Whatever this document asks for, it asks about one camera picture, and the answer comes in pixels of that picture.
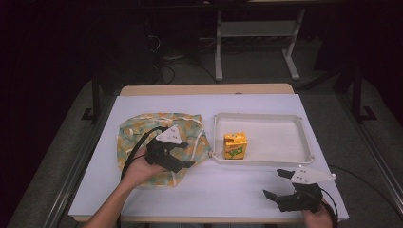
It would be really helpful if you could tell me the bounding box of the white table mat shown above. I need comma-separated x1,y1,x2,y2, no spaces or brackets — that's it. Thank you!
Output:
67,93,351,223

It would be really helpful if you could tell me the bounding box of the white metal desk frame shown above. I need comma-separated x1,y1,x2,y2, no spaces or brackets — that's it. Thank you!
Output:
214,8,307,83

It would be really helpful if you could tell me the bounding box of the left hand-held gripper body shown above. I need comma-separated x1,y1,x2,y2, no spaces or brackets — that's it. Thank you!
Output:
144,124,188,174

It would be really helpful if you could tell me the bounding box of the person's left hand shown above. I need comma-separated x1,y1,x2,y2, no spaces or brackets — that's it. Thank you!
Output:
121,145,169,190

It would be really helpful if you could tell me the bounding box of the metal frame rail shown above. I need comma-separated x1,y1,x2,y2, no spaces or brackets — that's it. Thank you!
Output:
336,93,403,203
41,94,118,228

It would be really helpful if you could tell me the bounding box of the person's right hand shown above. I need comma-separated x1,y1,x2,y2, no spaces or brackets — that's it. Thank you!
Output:
301,198,335,228

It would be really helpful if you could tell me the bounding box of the orange green patterned cloth bag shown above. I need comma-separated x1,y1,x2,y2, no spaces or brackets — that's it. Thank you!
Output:
116,112,213,188

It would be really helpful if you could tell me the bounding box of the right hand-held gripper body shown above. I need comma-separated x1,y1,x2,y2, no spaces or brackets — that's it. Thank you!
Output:
276,166,337,214

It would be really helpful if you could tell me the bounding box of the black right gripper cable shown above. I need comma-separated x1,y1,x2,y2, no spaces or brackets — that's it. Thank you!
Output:
318,187,339,228

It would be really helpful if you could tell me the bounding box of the yellow juice carton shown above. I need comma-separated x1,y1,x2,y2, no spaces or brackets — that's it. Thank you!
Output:
222,131,248,161

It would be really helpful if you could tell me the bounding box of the bundle of floor cables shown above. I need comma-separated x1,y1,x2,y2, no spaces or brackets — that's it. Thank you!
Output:
145,32,220,86

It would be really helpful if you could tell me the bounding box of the black floor cable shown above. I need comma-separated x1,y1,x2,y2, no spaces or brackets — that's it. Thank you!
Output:
327,163,403,220

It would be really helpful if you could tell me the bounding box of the black metal stand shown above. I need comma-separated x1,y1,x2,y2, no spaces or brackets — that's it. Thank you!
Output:
349,66,378,124
80,69,103,124

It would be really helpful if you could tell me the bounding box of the white plastic tray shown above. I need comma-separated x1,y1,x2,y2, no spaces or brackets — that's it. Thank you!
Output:
210,112,316,167

